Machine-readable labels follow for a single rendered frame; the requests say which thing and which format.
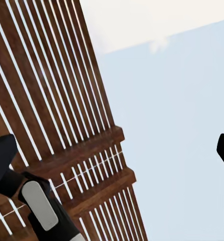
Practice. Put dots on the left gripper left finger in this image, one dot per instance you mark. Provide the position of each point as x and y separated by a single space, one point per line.
8 150

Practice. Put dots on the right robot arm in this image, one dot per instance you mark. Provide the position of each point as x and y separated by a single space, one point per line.
47 216

